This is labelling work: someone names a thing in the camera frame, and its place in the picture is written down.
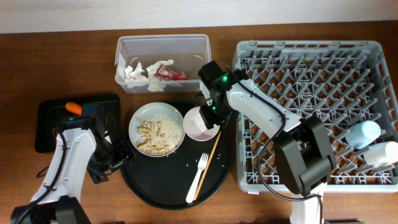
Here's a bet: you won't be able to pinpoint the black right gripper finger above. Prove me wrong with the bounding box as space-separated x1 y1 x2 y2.
223 109 239 121
199 107 221 129

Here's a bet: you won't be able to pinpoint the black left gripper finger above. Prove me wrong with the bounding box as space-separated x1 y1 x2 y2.
87 166 109 184
110 140 135 168

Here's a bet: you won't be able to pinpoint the pink bowl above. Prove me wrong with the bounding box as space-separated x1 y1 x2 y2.
183 106 220 142

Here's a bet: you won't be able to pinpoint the red snack wrapper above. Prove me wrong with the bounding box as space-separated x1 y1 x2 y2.
155 64 188 81

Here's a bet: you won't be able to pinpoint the orange carrot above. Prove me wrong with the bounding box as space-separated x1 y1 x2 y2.
65 102 82 116

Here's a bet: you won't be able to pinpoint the white napkin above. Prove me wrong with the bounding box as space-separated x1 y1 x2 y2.
124 59 174 92

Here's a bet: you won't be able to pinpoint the light blue cup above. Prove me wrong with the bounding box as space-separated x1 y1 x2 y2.
345 121 381 149

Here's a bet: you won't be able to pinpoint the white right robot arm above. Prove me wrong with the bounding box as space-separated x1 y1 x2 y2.
198 61 336 223

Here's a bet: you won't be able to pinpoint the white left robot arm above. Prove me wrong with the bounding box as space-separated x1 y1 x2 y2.
11 102 134 223

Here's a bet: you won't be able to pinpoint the clear plastic waste bin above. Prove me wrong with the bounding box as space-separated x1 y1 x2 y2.
114 34 211 93

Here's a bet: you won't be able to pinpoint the grey dishwasher rack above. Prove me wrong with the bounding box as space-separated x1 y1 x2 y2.
233 40 397 193

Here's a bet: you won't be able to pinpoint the wooden chopstick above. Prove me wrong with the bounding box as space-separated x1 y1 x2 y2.
193 131 221 201

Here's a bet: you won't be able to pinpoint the grey plate with food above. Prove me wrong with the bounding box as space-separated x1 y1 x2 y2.
128 102 185 157

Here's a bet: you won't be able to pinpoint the white plastic fork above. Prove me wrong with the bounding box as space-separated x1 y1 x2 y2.
185 153 209 203

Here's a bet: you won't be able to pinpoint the black rectangular tray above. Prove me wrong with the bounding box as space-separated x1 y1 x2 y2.
35 93 121 153

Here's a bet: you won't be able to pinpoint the white cup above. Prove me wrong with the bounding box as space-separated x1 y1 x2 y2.
363 141 398 168

